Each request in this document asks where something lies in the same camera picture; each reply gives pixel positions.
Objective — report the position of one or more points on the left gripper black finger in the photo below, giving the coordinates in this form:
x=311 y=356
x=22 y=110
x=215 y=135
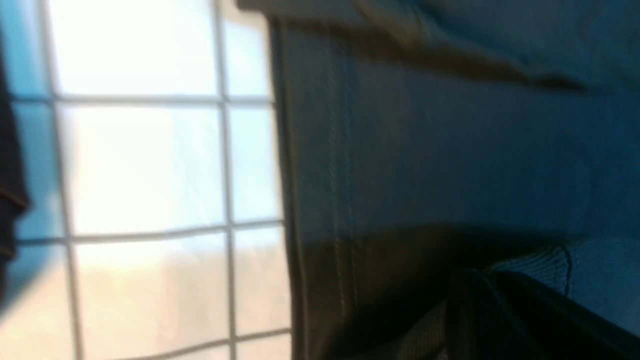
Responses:
x=513 y=317

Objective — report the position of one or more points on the gray long-sleeve shirt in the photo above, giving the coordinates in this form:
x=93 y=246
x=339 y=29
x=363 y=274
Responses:
x=422 y=137

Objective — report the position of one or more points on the black crumpled garment pile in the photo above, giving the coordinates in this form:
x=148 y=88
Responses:
x=14 y=199

